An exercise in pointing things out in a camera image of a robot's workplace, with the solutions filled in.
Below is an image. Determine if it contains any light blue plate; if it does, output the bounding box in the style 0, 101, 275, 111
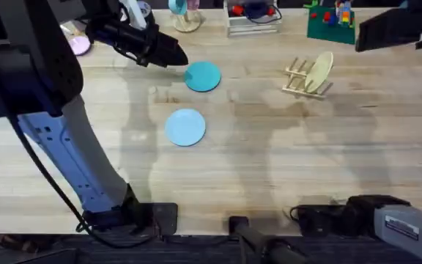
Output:
164, 108, 207, 147

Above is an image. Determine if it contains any wooden peg rack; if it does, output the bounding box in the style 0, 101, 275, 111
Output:
281, 56, 335, 100

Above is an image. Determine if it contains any wooden cup stand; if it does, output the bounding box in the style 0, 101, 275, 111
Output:
171, 9, 204, 34

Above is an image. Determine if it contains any teal plate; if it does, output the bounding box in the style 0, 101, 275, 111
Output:
184, 60, 222, 93

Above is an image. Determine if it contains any blue cup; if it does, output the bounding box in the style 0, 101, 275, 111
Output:
168, 0, 188, 16

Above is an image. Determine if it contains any lilac plate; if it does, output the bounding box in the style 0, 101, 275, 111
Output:
67, 35, 92, 56

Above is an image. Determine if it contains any white filled crate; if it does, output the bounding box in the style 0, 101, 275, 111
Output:
223, 0, 284, 38

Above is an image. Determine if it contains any cream plate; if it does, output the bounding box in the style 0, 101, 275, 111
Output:
304, 51, 335, 95

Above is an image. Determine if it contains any green board with toy blocks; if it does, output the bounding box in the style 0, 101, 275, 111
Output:
306, 0, 357, 45

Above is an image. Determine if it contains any black stand pole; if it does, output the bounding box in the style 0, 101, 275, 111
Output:
228, 216, 307, 264

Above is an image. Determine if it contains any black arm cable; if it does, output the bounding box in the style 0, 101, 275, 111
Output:
8, 115, 160, 250

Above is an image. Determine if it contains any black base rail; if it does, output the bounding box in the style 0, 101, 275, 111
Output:
0, 233, 422, 264

